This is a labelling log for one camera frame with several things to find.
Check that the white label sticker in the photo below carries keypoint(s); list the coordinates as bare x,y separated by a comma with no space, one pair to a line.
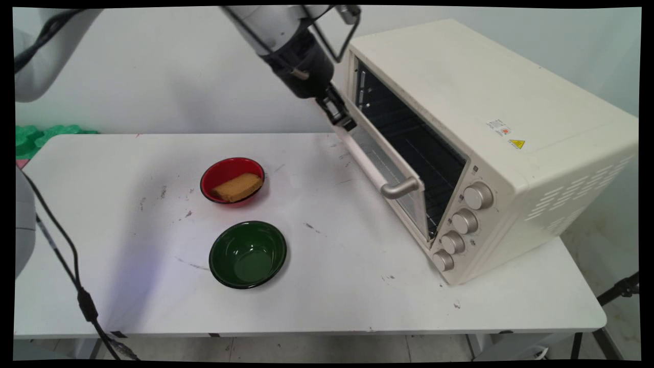
498,127

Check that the cream toaster oven body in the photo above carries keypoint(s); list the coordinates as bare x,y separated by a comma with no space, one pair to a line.
536,133

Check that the pink foam mat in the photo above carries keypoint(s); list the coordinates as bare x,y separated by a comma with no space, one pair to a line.
20,163

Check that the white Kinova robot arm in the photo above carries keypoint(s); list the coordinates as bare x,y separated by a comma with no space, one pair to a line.
260,23

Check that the large silver oven knob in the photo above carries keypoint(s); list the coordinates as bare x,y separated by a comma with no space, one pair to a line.
478,195

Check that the red bowl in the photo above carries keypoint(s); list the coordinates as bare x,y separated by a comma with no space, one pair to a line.
230,171

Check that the green foam mat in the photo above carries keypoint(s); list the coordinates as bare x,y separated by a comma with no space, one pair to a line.
38,138

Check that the black tripod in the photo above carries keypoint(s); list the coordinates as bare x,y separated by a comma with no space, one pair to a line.
610,306

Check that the brown bread slice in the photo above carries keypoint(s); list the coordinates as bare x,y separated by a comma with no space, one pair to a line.
238,187

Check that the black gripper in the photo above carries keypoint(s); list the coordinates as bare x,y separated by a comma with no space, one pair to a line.
301,64

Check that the yellow warning sticker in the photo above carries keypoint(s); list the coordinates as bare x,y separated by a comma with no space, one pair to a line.
516,144

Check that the green bowl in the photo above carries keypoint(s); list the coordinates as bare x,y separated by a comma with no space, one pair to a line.
248,254

